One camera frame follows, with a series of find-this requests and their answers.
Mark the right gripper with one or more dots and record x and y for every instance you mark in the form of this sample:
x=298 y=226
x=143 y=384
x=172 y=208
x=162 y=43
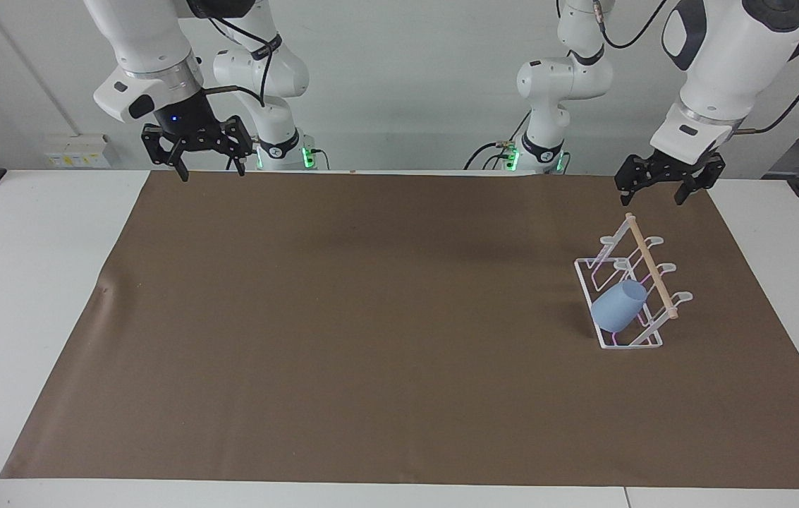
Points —
x=187 y=123

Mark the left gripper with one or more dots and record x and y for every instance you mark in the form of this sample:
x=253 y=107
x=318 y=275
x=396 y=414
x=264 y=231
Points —
x=685 y=169

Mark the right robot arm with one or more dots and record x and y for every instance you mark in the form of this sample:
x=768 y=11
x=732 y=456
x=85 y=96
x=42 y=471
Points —
x=152 y=35

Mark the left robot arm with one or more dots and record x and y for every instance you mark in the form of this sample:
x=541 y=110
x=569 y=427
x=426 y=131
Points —
x=723 y=56

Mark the light blue cup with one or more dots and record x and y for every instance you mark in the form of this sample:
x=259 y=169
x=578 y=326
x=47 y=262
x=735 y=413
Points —
x=616 y=307

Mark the white wall socket box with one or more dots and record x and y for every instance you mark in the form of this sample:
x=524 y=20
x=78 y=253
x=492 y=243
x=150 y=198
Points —
x=77 y=151

